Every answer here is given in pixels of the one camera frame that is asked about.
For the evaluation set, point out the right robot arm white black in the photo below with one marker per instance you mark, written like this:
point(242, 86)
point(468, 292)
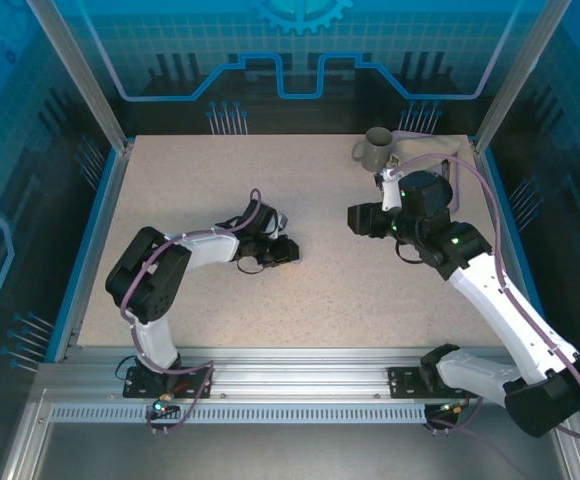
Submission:
point(475, 295)

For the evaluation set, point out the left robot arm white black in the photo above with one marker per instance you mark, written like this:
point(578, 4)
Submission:
point(205, 247)

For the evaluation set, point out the lavender plastic tray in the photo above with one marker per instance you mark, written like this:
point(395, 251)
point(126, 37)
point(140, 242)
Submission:
point(455, 195)

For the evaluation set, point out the beige folded cloth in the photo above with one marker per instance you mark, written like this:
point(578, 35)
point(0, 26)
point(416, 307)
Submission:
point(420, 147)

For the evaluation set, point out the grey ceramic mug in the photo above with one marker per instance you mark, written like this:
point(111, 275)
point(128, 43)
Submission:
point(375, 152)

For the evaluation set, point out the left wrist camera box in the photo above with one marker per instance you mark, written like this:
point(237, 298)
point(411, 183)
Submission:
point(282, 222)

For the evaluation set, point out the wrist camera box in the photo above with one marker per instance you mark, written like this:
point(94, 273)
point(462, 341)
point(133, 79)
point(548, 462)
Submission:
point(282, 222)
point(390, 195)

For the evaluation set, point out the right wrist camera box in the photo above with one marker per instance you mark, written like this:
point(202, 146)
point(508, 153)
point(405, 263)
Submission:
point(390, 195)

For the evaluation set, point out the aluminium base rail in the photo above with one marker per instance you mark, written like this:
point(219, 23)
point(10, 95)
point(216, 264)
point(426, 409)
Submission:
point(295, 375)

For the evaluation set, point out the aluminium frame post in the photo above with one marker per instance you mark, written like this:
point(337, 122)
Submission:
point(85, 75)
point(515, 75)

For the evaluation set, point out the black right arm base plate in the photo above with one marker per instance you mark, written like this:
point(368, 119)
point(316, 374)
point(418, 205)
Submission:
point(402, 382)

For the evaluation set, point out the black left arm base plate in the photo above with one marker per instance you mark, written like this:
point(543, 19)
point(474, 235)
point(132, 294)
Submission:
point(132, 385)

